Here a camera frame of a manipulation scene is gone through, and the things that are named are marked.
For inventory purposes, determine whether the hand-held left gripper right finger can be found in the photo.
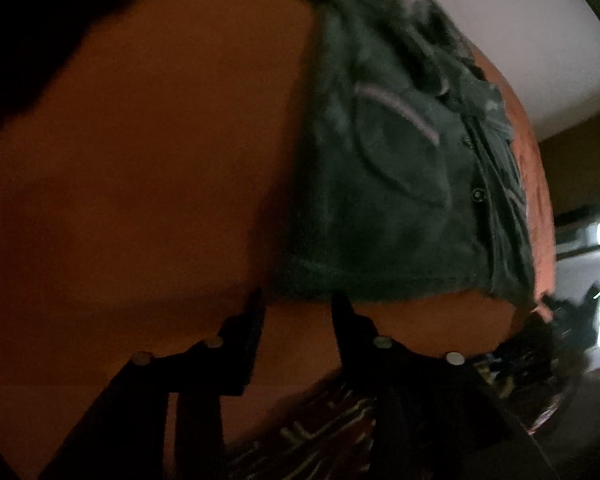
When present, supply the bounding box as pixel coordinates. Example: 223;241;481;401
331;291;557;480

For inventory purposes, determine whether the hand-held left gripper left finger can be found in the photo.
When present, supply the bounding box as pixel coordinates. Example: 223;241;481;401
39;286;267;480

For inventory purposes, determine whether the dark green fleece jacket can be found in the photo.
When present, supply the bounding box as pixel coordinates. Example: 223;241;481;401
275;0;536;306

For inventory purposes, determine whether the patterned dark cloth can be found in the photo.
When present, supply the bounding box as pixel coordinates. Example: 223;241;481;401
225;350;571;480

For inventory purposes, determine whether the wooden wardrobe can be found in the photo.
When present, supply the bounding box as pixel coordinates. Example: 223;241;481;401
537;105;600;221

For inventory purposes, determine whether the orange blanket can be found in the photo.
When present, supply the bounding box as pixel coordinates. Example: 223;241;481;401
0;0;556;480

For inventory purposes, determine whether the black cloth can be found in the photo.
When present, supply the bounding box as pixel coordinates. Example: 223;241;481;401
0;0;191;151

